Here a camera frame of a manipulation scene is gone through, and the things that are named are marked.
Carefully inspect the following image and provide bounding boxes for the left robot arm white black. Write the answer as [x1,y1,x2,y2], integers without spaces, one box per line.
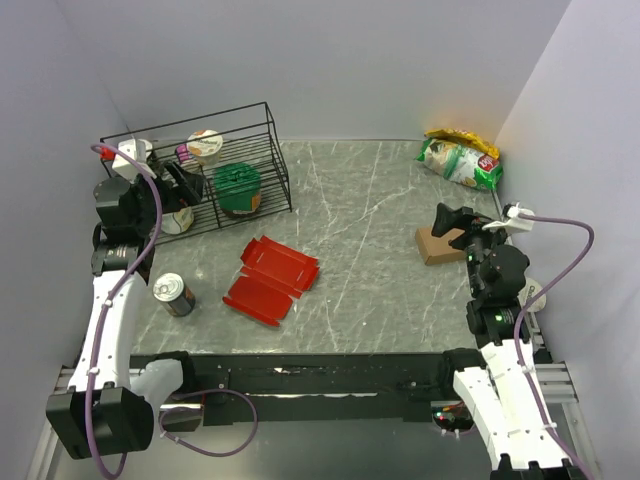
[46,162,205,459]

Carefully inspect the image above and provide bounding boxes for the green lidded jar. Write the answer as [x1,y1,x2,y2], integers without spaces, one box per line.
[213,162,262,217]

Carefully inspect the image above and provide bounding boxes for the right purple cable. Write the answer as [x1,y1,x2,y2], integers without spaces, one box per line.
[513,213,596,480]

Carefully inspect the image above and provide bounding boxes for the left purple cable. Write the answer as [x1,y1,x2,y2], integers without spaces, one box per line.
[83,142,259,479]

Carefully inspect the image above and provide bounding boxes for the red paper box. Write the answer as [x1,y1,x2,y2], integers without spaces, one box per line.
[223,235,320,328]

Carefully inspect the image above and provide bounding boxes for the yellow chips bag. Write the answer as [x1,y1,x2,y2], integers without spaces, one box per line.
[424,128,500,159]

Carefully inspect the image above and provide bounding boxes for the white cup lower shelf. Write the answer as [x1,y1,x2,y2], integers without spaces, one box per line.
[161,207,194,235]

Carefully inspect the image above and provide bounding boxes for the aluminium frame rail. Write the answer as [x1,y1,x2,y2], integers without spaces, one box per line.
[54,351,577,459]

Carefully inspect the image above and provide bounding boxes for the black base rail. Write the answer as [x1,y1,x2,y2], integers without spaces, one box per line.
[128,350,496,427]

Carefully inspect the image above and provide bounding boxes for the purple cable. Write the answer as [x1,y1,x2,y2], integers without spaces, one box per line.
[513,213,596,480]
[83,142,259,479]

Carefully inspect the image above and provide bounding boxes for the green chips bag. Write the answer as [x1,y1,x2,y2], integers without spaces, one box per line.
[416,137,503,191]

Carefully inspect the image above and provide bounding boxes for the brown cardboard box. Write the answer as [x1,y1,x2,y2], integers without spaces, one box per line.
[415,227,465,266]

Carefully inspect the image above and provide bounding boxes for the black wire rack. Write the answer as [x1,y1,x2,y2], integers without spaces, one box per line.
[100,102,293,245]

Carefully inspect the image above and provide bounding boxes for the small purple white cup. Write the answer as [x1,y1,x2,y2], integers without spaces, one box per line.
[175,144,193,164]

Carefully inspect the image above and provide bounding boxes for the white yogurt cup orange label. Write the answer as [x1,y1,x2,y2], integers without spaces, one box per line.
[186,129,224,166]

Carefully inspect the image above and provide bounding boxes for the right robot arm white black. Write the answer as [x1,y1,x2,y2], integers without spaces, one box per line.
[432,203,593,479]

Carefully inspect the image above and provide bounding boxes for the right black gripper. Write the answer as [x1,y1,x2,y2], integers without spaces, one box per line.
[431,202,515,297]

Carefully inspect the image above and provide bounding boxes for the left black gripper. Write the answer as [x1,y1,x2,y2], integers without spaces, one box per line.
[122,159,204,234]

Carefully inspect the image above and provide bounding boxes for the metal tin can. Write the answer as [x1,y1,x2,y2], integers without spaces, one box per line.
[152,273,196,317]

